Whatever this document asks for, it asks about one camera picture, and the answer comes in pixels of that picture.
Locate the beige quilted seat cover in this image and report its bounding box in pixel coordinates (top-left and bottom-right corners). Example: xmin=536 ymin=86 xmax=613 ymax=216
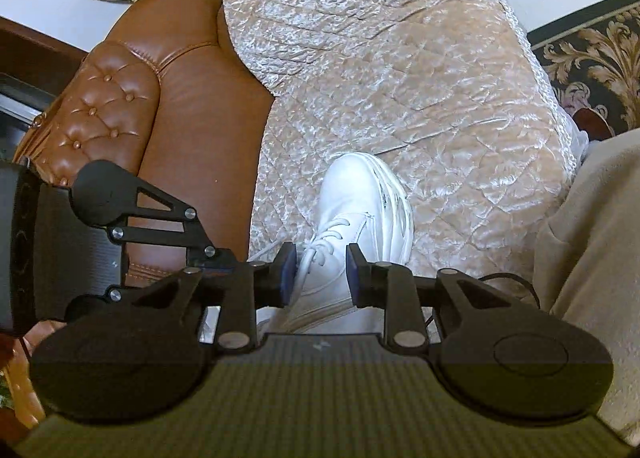
xmin=222 ymin=0 xmax=585 ymax=285

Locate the white shoelace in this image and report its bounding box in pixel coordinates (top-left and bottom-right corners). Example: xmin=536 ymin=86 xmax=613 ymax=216
xmin=246 ymin=216 xmax=359 ymax=304

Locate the dark floral patterned carpet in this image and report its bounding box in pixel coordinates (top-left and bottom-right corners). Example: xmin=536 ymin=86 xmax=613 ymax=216
xmin=528 ymin=0 xmax=640 ymax=140

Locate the white high-top boot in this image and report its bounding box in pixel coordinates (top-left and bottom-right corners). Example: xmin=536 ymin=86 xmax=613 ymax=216
xmin=257 ymin=152 xmax=413 ymax=337

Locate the person's left hand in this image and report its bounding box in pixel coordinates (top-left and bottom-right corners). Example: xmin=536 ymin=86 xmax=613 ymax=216
xmin=23 ymin=320 xmax=66 ymax=355

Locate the brown tufted leather sofa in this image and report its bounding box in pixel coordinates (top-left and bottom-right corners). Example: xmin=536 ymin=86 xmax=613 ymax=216
xmin=2 ymin=0 xmax=272 ymax=259

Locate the beige trouser leg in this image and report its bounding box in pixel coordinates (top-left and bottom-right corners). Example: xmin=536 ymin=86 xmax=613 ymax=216
xmin=534 ymin=131 xmax=639 ymax=446

